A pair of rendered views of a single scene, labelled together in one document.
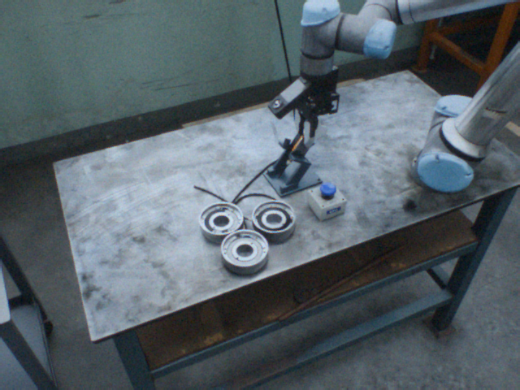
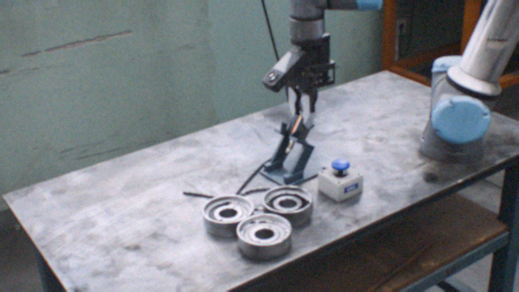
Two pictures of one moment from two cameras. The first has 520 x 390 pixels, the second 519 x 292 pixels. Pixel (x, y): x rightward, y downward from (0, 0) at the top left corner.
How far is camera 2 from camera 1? 0.43 m
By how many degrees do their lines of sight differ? 19
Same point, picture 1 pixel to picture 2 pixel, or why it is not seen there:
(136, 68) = (53, 133)
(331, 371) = not seen: outside the picture
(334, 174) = not seen: hidden behind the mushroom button
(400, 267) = (432, 266)
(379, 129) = (374, 120)
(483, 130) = (490, 63)
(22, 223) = not seen: outside the picture
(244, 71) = (183, 127)
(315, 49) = (306, 10)
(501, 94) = (499, 22)
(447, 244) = (477, 237)
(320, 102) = (317, 70)
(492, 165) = (503, 134)
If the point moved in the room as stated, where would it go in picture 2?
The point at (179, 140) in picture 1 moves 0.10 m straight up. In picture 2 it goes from (151, 156) to (146, 120)
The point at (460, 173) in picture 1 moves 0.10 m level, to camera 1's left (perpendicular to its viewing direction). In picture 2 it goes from (478, 114) to (431, 120)
